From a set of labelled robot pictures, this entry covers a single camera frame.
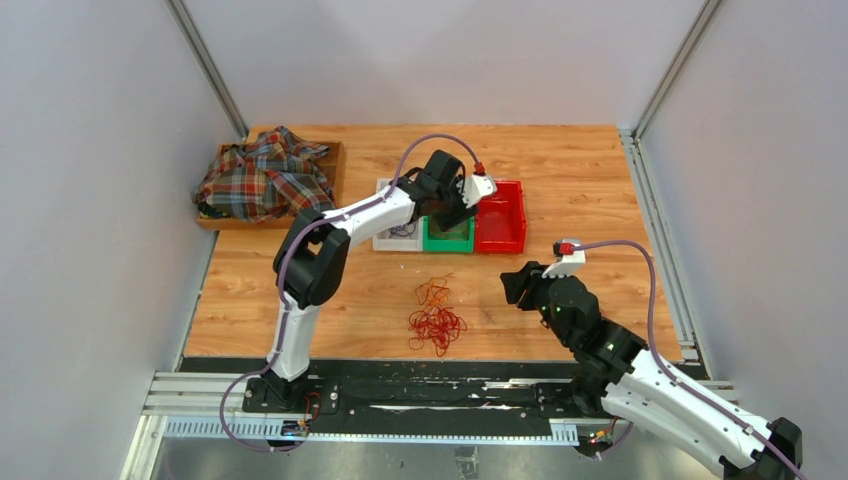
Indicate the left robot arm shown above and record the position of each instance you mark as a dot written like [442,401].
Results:
[311,261]

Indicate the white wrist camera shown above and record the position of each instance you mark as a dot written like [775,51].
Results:
[477,187]
[569,258]

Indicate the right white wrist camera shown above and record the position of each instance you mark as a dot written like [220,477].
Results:
[569,258]

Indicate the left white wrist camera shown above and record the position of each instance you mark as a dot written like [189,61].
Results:
[477,187]

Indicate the white plastic bin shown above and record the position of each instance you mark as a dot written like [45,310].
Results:
[402,228]

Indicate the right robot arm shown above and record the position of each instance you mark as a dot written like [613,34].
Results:
[618,374]

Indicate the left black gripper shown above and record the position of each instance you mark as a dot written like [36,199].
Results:
[461,214]

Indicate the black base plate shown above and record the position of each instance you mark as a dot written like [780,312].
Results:
[433,398]

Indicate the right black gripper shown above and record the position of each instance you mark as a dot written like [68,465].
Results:
[521,284]

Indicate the green plastic bin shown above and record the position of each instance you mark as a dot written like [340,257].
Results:
[460,239]

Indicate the wooden tray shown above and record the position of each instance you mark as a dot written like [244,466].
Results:
[333,165]

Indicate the aluminium frame rail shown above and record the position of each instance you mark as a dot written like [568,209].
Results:
[207,405]

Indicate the plaid shirt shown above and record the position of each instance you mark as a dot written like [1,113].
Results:
[274,176]

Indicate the red plastic bin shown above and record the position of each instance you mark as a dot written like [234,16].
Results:
[501,224]

